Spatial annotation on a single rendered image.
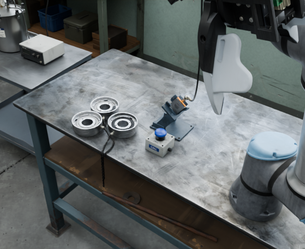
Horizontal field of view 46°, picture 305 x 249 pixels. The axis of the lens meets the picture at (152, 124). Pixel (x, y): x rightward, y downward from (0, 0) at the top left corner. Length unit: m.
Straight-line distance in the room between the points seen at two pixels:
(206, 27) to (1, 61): 1.75
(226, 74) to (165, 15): 2.63
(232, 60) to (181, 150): 0.84
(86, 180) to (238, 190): 0.65
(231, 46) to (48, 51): 1.61
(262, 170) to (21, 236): 1.41
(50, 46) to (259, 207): 1.36
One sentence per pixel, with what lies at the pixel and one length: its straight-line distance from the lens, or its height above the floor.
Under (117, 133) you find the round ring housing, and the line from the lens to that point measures 1.22.
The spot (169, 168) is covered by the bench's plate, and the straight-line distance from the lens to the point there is 1.14.
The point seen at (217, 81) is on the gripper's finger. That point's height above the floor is 1.41.
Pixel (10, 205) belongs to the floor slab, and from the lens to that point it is 2.18.
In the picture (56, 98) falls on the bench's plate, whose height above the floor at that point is 0.80.
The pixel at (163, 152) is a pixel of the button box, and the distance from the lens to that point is 1.16.
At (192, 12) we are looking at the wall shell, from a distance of 2.86.
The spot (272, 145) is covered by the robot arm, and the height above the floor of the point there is 1.03.
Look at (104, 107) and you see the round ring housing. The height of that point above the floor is 0.81.
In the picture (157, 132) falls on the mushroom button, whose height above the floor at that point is 0.87.
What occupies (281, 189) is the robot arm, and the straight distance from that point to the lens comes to 0.91.
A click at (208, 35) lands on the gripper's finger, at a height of 1.46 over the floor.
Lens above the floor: 1.61
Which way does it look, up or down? 38 degrees down
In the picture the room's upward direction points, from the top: 3 degrees clockwise
